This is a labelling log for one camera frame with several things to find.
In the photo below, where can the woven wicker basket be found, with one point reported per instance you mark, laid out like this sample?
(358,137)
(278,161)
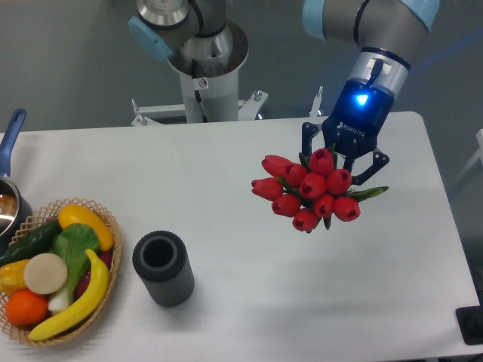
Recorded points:
(40,217)

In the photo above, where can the green cucumber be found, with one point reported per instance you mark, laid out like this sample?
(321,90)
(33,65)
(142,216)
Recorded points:
(36,242)

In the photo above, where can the dark grey ribbed vase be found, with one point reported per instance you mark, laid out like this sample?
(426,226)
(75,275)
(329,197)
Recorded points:
(161,261)

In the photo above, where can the yellow lemon squash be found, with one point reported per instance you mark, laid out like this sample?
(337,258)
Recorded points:
(77,214)

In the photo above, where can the red tulip bouquet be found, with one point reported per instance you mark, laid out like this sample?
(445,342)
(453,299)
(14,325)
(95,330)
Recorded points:
(312,190)

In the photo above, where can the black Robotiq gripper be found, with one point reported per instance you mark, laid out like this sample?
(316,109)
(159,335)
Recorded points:
(352,128)

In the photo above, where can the green bok choy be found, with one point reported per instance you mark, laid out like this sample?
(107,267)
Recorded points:
(70,245)

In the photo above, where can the yellow banana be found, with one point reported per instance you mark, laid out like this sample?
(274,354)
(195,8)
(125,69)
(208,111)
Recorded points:
(81,308)

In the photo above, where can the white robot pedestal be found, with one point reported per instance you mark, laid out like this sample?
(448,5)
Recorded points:
(208,72)

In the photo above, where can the orange fruit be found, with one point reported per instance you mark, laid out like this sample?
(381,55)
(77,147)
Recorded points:
(26,308)

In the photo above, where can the black device at edge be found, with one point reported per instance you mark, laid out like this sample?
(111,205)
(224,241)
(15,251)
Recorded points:
(470,323)

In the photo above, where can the dark red vegetable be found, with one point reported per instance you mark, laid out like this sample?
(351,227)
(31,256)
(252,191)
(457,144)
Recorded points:
(106,257)

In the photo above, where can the white frame at right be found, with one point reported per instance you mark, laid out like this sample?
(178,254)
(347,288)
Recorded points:
(468,171)

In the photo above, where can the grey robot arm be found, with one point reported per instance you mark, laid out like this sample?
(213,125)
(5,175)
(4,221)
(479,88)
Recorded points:
(388,33)

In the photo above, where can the blue handled saucepan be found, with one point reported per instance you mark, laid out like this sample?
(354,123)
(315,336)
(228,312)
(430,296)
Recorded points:
(14,208)

